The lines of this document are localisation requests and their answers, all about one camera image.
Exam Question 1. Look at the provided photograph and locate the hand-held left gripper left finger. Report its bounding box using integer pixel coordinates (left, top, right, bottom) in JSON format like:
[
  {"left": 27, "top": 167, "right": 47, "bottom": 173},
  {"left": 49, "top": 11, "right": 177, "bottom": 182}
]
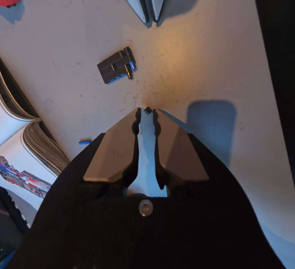
[{"left": 83, "top": 106, "right": 142, "bottom": 188}]

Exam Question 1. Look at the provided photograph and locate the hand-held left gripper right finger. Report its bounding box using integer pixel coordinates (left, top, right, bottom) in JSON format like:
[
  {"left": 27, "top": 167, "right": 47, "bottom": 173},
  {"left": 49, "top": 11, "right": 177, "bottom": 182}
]
[{"left": 153, "top": 108, "right": 210, "bottom": 190}]

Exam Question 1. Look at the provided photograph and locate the black brick assembly with blue pins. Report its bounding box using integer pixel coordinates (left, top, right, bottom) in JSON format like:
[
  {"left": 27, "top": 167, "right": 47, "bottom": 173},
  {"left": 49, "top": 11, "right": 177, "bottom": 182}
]
[{"left": 97, "top": 47, "right": 137, "bottom": 84}]

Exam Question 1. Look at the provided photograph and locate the open instruction booklet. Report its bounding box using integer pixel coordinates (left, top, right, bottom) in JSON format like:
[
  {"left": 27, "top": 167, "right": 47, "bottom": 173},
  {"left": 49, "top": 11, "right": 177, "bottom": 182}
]
[{"left": 0, "top": 58, "right": 71, "bottom": 212}]

